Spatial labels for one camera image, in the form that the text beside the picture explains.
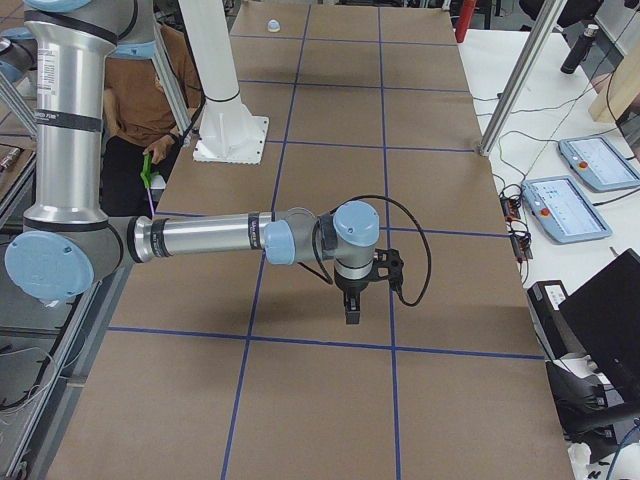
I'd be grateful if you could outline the green handled tool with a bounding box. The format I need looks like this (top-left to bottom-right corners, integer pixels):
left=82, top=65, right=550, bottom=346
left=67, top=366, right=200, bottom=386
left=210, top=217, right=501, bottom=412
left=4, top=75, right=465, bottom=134
left=140, top=153, right=154, bottom=190

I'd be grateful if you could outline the blue and cream bell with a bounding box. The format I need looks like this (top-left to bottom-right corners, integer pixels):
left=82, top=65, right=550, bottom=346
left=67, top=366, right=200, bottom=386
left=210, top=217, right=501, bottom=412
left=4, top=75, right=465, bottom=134
left=267, top=19, right=281, bottom=33

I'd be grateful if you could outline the black water bottle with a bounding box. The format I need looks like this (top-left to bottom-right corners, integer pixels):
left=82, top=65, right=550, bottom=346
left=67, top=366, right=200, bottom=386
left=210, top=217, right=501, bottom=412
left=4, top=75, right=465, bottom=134
left=560, top=24, right=600, bottom=74

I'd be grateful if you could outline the wooden board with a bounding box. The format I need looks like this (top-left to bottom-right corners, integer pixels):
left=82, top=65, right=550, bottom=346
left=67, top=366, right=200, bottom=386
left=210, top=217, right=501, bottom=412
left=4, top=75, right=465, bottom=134
left=589, top=42, right=640, bottom=123

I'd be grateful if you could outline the seated person brown shirt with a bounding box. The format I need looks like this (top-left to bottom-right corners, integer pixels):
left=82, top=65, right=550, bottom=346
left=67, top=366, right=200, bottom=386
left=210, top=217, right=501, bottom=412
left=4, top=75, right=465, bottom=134
left=101, top=22, right=202, bottom=217

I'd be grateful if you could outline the far teach pendant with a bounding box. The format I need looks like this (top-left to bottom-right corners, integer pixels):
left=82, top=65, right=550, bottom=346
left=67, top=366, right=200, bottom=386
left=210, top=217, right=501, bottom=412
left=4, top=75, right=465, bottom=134
left=558, top=135, right=639, bottom=192

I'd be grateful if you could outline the red cylinder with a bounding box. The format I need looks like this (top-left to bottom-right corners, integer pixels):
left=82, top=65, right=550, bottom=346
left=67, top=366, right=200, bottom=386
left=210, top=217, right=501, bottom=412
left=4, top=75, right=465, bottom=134
left=455, top=0, right=477, bottom=44

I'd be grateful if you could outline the teach pendant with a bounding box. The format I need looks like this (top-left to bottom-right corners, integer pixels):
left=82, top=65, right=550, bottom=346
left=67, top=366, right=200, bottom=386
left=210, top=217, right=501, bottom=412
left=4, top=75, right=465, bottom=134
left=521, top=176, right=612, bottom=244
left=558, top=135, right=639, bottom=192

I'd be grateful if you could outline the aluminium frame post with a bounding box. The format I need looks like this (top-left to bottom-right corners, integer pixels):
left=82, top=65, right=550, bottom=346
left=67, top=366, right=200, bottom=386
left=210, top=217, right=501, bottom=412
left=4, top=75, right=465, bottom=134
left=478, top=0, right=567, bottom=157

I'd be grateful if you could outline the black box with label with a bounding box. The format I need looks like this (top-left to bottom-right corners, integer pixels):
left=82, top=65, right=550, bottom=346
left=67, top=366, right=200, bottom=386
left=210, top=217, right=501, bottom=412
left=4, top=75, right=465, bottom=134
left=527, top=280, right=582, bottom=359

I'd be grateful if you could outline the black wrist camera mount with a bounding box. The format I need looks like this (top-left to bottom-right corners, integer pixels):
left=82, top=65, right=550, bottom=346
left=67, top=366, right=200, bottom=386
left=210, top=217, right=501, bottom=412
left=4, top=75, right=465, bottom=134
left=371, top=249, right=404, bottom=294

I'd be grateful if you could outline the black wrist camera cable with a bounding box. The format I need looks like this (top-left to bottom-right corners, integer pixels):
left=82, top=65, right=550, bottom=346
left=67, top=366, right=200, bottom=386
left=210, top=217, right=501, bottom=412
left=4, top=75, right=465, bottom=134
left=299, top=195, right=433, bottom=307

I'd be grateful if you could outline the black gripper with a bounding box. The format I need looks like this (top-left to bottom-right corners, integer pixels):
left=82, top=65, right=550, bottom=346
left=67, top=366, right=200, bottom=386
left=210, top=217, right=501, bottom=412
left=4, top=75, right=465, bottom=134
left=334, top=270, right=379, bottom=325

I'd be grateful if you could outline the black laptop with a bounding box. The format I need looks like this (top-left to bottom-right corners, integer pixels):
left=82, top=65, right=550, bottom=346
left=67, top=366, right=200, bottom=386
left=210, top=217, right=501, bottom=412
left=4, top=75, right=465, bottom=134
left=560, top=249, right=639, bottom=401

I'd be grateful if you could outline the near teach pendant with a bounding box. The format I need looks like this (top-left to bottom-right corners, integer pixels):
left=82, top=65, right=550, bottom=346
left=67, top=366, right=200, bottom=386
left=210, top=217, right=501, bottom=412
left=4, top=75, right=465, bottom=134
left=521, top=176, right=612, bottom=244

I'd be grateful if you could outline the white pedestal column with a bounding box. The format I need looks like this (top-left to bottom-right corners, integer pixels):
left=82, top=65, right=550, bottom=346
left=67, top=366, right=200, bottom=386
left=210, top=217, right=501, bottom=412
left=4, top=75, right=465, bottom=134
left=179, top=0, right=269, bottom=165

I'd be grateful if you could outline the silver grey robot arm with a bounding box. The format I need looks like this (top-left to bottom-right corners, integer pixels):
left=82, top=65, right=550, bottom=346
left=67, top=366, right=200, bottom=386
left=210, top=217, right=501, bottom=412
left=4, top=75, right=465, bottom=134
left=4, top=1, right=383, bottom=324

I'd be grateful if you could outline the small orange circuit board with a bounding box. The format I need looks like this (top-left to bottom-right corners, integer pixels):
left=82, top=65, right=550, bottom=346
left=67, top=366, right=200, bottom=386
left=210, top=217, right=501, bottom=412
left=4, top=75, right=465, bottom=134
left=500, top=195, right=522, bottom=222

